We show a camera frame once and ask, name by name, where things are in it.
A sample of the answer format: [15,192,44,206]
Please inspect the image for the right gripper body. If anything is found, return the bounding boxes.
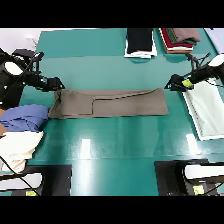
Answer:
[164,73,195,93]

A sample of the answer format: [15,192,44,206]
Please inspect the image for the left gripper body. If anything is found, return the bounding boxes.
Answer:
[43,76,66,94]

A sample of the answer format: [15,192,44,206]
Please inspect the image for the brown T-shirt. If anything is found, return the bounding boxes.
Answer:
[47,87,170,120]

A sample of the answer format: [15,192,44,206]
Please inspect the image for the red garment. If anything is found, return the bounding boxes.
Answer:
[158,28,195,53]

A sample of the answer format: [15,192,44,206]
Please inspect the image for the white garment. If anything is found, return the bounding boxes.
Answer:
[181,79,224,142]
[123,29,159,60]

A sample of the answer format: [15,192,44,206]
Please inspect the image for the dark green garment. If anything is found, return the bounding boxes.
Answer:
[165,28,200,47]

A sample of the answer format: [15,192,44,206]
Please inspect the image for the purple-blue garment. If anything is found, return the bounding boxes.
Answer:
[0,103,50,133]

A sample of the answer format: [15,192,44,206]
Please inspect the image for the mauve garment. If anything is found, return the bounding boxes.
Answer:
[171,28,203,44]

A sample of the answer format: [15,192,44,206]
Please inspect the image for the black garment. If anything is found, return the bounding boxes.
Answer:
[126,28,155,55]

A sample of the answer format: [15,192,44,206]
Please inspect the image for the cream garment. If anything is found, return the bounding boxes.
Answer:
[0,130,45,174]

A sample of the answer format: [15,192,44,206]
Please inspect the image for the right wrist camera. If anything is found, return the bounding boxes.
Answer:
[185,51,212,73]

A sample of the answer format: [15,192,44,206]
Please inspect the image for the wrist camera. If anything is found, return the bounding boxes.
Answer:
[29,51,46,73]
[185,51,212,73]

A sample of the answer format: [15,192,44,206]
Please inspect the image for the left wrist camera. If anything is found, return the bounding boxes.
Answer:
[29,51,46,73]

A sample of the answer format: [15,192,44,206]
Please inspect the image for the black cable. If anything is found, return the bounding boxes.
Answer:
[0,154,42,197]

